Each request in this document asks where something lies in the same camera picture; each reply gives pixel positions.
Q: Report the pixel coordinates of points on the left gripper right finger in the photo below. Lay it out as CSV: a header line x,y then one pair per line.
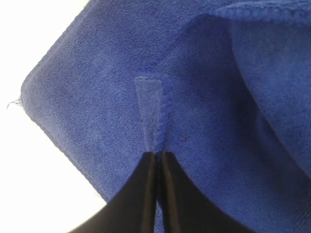
x,y
185,209

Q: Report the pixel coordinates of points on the blue towel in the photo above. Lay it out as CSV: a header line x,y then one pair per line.
x,y
223,84

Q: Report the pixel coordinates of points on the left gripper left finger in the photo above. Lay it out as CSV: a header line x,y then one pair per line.
x,y
133,208

